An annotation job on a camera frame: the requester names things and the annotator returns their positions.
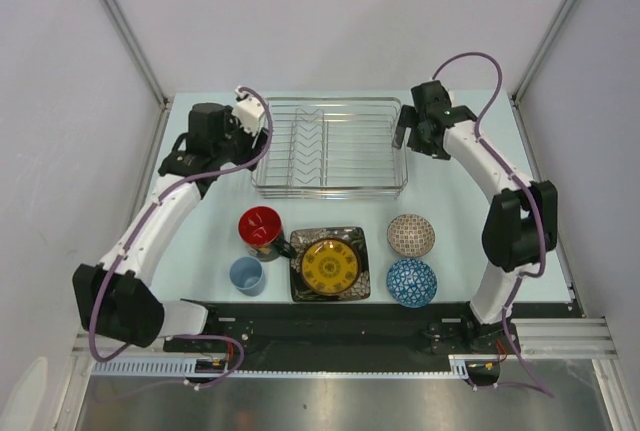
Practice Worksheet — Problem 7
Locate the light blue plastic cup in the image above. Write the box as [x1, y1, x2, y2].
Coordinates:
[229, 256, 266, 297]

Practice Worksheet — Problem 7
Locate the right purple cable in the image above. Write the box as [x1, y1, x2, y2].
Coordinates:
[431, 51, 555, 398]

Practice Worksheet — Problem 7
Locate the yellow patterned round plate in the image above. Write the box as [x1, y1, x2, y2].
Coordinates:
[300, 238, 361, 296]

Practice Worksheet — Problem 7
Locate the aluminium frame rail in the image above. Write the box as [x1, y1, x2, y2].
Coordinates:
[513, 318, 617, 360]

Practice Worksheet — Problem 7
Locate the red patterned white bowl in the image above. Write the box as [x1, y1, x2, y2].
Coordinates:
[387, 214, 436, 258]

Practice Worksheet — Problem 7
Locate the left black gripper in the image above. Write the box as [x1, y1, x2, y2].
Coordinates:
[213, 106, 270, 171]

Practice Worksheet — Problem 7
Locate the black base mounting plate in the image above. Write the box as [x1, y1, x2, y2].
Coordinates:
[162, 302, 584, 373]

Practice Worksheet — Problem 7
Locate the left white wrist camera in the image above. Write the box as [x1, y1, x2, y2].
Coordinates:
[232, 90, 265, 136]

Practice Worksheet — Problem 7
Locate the black floral square plate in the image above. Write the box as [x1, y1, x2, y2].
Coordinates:
[290, 227, 371, 303]

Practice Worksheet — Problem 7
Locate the steel wire dish rack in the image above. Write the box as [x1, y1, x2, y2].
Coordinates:
[252, 96, 408, 200]

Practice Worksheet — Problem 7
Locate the blue triangle patterned bowl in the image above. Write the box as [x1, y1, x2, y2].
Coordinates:
[386, 258, 438, 309]

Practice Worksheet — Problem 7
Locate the red and black mug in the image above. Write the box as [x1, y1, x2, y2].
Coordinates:
[238, 206, 297, 262]

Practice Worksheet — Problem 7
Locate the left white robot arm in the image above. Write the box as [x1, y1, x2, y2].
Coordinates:
[72, 87, 273, 361]

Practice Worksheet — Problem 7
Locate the purple cable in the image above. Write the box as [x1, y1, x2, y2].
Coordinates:
[431, 51, 555, 398]
[88, 84, 275, 392]

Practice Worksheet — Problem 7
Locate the right slotted cable duct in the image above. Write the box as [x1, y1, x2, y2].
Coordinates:
[449, 354, 501, 383]

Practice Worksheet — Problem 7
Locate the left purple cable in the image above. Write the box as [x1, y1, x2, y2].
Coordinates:
[88, 84, 275, 392]

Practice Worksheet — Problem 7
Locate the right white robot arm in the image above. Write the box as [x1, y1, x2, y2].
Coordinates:
[392, 80, 558, 352]

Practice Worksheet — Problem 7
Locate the slotted cable duct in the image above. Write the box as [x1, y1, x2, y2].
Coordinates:
[449, 354, 501, 383]
[92, 353, 236, 378]

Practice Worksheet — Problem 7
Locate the left slotted cable duct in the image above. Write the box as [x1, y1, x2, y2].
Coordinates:
[92, 353, 236, 378]

